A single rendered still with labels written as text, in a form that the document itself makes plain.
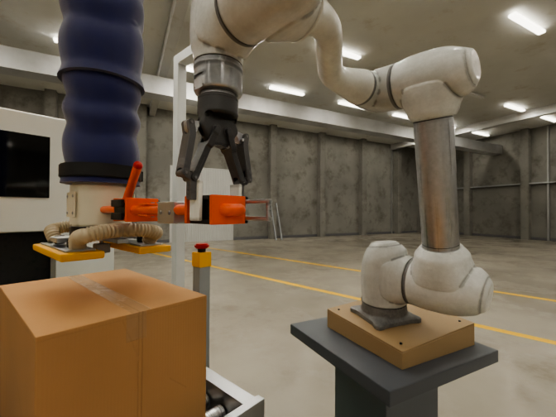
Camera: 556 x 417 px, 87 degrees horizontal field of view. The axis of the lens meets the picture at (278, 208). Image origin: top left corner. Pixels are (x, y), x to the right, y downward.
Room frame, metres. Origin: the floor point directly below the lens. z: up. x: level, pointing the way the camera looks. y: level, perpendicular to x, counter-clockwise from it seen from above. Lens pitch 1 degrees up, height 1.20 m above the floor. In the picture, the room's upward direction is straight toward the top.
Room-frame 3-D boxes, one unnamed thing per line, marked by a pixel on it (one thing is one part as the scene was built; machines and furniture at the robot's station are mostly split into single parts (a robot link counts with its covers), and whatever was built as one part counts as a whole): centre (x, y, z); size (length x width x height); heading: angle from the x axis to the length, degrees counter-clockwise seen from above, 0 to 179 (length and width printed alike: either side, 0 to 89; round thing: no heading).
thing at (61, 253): (0.86, 0.62, 1.10); 0.34 x 0.10 x 0.05; 49
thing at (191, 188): (0.50, 0.16, 1.24); 0.03 x 0.01 x 0.05; 138
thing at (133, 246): (1.01, 0.50, 1.10); 0.34 x 0.10 x 0.05; 49
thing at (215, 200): (0.53, 0.11, 1.20); 0.08 x 0.07 x 0.05; 49
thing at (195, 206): (0.51, 0.14, 1.22); 0.03 x 0.01 x 0.07; 48
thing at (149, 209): (0.90, 0.33, 1.20); 0.93 x 0.30 x 0.04; 49
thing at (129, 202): (0.77, 0.37, 1.20); 0.10 x 0.08 x 0.06; 139
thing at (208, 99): (0.55, 0.11, 1.37); 0.08 x 0.07 x 0.09; 138
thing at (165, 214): (0.63, 0.21, 1.20); 0.07 x 0.07 x 0.04; 49
